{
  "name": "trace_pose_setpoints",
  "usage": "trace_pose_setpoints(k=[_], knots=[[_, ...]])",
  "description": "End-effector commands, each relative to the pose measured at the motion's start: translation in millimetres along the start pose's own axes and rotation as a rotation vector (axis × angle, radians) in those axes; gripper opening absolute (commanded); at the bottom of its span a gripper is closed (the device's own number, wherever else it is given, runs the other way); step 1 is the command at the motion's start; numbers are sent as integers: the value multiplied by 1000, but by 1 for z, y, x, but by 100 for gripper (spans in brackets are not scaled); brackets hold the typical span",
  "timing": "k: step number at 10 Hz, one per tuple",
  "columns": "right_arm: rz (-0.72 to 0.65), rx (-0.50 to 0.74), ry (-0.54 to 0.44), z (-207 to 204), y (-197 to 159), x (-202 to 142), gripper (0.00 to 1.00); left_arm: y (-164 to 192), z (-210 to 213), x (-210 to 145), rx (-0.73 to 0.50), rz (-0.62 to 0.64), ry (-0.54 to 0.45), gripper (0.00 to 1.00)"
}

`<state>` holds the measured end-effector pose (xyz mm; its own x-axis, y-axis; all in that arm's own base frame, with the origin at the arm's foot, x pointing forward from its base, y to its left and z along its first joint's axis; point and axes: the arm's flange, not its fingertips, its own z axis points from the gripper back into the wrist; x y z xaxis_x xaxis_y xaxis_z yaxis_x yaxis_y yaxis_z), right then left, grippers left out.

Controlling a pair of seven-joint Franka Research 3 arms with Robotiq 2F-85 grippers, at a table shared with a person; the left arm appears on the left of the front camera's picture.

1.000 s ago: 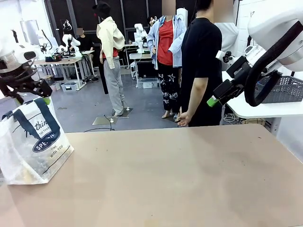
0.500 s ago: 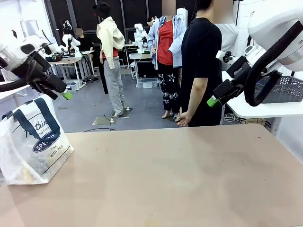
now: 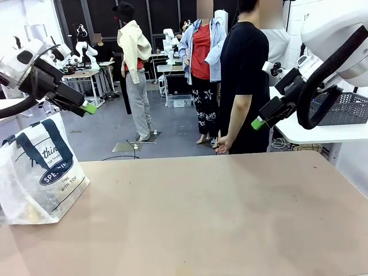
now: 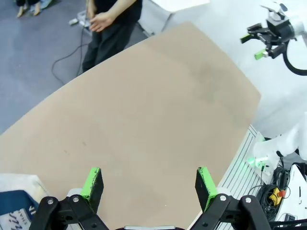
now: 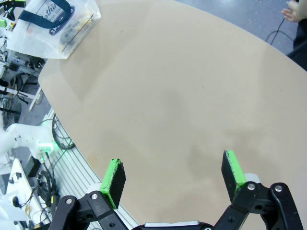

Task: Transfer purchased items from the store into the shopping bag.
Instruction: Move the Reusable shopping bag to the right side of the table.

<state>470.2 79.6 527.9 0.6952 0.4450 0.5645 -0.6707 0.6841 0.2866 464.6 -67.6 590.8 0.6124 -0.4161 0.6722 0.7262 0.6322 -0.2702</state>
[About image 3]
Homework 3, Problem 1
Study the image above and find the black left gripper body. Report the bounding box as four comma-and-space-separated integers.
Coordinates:
45, 82, 86, 118

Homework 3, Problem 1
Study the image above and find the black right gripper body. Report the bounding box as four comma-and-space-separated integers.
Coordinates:
258, 96, 297, 128

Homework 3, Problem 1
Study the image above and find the white translucent navy-handled shopping bag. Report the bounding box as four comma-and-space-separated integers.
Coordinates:
0, 112, 91, 225

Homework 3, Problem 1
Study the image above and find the white cylinder robot link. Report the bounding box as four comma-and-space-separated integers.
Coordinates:
214, 9, 229, 28

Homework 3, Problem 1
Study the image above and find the person's right forearm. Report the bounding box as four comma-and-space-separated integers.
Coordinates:
227, 94, 248, 141

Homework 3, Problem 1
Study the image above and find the person's right hand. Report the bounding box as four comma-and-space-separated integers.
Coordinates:
216, 135, 233, 154

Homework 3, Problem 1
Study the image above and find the background work table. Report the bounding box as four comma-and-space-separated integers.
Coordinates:
62, 68, 106, 108
156, 63, 185, 84

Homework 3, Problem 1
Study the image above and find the white side table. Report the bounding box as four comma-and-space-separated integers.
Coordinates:
269, 85, 368, 144

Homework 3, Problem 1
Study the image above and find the white device with black knob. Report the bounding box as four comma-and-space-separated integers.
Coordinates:
261, 61, 288, 78

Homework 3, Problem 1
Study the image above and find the seated person in black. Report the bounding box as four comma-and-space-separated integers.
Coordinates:
93, 33, 116, 63

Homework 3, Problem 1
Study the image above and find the person in black shirt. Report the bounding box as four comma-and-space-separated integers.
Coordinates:
218, 0, 284, 155

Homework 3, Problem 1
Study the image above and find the grey plastic basket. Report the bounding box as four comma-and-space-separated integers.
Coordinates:
309, 91, 368, 127

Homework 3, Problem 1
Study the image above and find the mannequin with beige hoodie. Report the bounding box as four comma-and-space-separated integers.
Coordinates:
112, 1, 153, 142

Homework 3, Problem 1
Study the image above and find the clear plastic storage box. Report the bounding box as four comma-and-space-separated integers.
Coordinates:
167, 94, 193, 108

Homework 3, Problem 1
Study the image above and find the black box under table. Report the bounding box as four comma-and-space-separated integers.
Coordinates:
166, 74, 193, 96

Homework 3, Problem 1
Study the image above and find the mannequin in red top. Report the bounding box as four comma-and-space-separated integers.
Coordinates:
178, 2, 228, 146

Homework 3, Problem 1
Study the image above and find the white cable bundle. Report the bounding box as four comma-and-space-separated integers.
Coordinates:
271, 137, 298, 152

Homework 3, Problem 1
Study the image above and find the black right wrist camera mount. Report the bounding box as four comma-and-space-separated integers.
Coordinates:
274, 68, 306, 100

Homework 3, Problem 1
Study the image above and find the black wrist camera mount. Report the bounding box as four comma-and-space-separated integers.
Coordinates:
18, 57, 66, 100
274, 68, 306, 100

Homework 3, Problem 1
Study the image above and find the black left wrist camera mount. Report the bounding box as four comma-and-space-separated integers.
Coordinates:
18, 57, 66, 100

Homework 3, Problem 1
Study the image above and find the metal mannequin base plate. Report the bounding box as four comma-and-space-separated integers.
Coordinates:
112, 140, 144, 153
133, 131, 162, 144

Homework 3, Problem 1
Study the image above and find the black looping floor cable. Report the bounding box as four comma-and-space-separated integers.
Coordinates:
100, 139, 141, 161

